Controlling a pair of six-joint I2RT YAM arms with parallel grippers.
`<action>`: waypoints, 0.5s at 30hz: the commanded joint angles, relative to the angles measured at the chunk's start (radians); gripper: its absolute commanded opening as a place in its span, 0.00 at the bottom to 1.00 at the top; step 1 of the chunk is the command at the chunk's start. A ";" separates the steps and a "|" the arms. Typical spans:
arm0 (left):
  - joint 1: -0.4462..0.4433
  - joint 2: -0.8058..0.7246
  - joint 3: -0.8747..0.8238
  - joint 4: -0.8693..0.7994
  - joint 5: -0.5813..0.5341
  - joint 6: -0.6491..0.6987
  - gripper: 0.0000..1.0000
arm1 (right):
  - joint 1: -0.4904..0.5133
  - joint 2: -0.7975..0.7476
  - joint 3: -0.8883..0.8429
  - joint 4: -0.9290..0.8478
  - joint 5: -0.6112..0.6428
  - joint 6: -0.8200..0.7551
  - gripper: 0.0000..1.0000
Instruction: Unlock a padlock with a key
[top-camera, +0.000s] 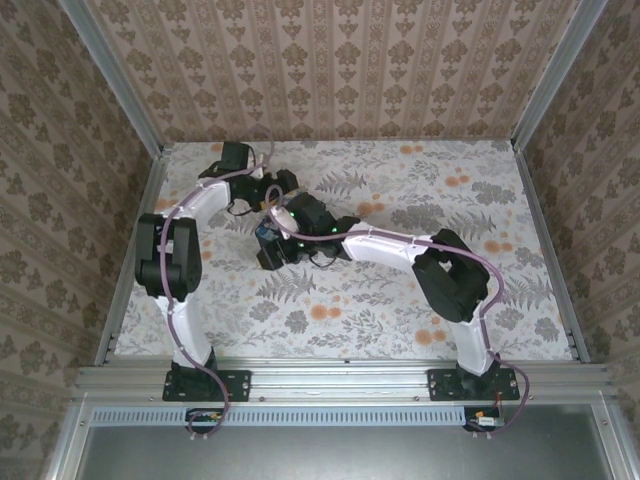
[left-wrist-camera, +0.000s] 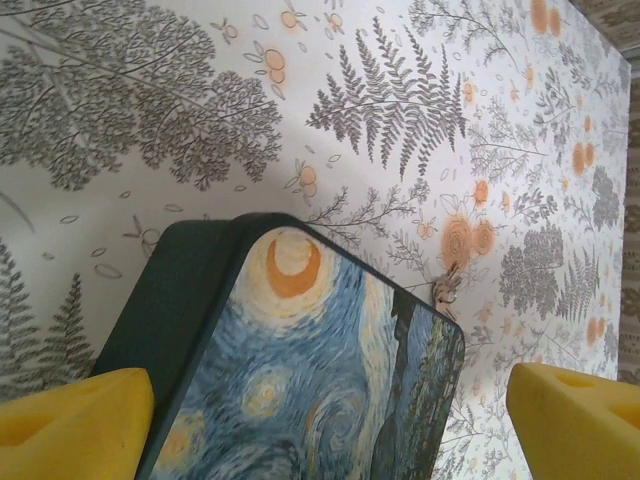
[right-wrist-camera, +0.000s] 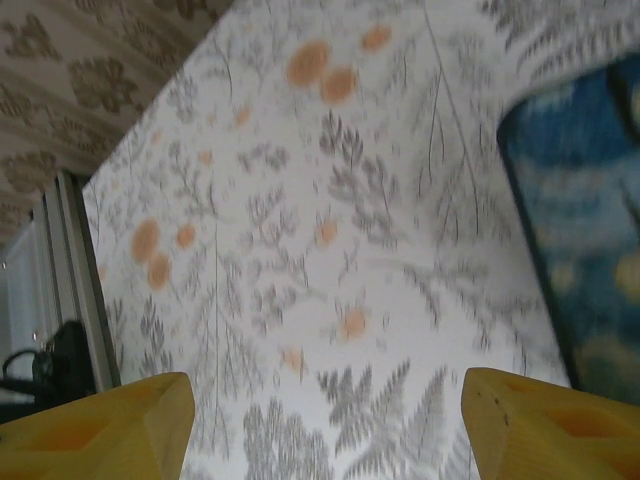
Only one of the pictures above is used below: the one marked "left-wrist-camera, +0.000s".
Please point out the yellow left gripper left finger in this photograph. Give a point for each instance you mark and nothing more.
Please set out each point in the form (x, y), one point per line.
(70, 425)

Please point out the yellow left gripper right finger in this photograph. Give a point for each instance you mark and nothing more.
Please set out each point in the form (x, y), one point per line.
(575, 430)

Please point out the small metal key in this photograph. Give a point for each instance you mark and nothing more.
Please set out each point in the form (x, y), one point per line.
(446, 292)

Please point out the starry night print box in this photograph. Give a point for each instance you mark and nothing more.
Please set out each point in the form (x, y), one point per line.
(300, 375)

